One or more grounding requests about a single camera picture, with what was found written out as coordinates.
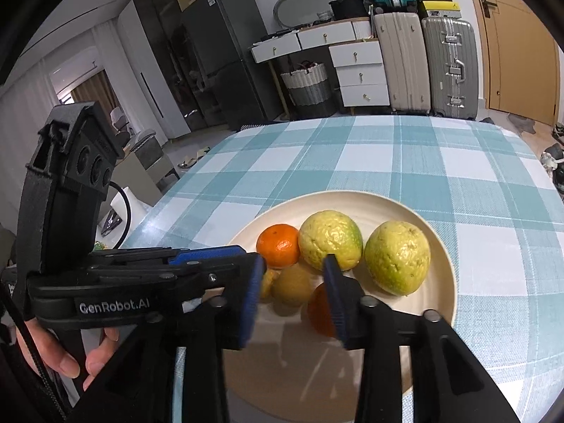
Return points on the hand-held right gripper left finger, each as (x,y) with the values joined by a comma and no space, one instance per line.
(249,308)

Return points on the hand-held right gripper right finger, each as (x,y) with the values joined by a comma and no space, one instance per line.
(332,299)

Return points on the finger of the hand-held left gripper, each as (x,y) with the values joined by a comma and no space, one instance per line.
(211,254)
(220,273)

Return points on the orange tangerine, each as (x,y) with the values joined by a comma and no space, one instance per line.
(277,244)
(321,313)

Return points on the small yellow fruit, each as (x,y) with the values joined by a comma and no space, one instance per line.
(268,282)

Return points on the brown yellow fruit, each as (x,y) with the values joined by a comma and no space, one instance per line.
(293,284)

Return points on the yellow green citrus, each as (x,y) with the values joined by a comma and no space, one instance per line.
(328,238)

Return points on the yellow spotted citrus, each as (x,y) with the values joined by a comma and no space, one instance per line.
(396,257)

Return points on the cream round plate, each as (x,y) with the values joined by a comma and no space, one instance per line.
(383,213)

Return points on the person's left hand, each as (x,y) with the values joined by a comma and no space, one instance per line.
(57,357)

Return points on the white paper towel roll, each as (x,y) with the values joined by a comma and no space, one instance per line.
(139,207)

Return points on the tan sandal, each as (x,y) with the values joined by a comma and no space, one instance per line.
(199,155)
(186,163)

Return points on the low coffee table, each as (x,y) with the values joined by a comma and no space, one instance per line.
(145,172)

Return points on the brown curtain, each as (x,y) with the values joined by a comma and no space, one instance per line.
(94,90)

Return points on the teal checked tablecloth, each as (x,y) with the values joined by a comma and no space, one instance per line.
(396,163)

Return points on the woven laundry basket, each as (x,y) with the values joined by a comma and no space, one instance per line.
(308,90)

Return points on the dark glass wardrobe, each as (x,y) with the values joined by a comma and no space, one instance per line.
(167,53)

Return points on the dark grey fridge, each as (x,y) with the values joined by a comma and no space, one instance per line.
(229,53)

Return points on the white desk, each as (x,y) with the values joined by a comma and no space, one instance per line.
(282,46)

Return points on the white drawer cabinet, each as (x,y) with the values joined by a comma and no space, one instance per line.
(359,75)

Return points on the beige suitcase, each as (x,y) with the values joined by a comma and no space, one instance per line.
(403,66)

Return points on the grey floor mat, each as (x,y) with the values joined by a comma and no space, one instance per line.
(520,123)

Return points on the silver suitcase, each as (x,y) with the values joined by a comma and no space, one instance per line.
(449,70)

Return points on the grey framed mirror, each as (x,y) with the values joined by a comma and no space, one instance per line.
(282,6)

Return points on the pile of shoes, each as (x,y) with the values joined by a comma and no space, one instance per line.
(555,158)

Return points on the black storage box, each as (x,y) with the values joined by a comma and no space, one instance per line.
(348,10)

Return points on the wooden door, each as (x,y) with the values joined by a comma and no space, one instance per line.
(515,53)

